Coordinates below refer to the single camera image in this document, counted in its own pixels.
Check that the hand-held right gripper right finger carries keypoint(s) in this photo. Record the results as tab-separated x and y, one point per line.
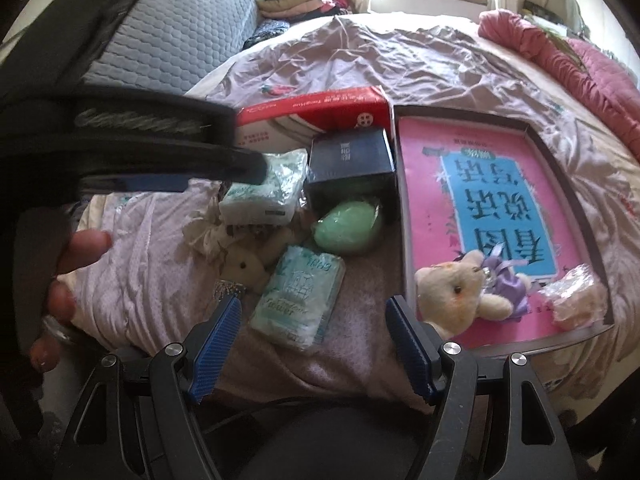
407	345

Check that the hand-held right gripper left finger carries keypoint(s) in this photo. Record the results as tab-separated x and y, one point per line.
215	355

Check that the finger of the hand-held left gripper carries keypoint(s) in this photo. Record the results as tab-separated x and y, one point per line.
150	185
225	162

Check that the white green tissue pack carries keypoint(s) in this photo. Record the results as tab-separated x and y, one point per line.
260	205
295	300

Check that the cream teddy bear pink dress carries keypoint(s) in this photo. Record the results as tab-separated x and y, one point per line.
245	265

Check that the green soft pouch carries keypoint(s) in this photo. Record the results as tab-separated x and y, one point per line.
347	227

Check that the grey cardboard tray pink lining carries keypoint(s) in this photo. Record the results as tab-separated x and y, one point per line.
430	185

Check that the person's left hand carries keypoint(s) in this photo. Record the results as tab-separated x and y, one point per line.
85	247

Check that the cream teddy bear purple dress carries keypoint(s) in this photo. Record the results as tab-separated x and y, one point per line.
450	290

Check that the lilac dotted cloth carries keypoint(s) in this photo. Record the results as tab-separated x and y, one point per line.
150	260

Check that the red white tissue box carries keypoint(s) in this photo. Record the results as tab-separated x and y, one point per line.
310	110

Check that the black glossy box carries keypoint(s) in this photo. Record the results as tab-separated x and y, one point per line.
350	160

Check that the dark blue patterned cloth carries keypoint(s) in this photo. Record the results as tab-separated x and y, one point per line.
265	32

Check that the grey quilted headboard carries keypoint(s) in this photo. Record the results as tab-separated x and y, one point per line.
190	25

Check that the pale pink crinkled packet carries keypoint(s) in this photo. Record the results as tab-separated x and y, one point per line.
575	295

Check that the mauve bed sheet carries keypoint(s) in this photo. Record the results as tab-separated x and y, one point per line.
375	60

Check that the pink quilt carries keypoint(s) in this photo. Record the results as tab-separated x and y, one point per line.
560	65

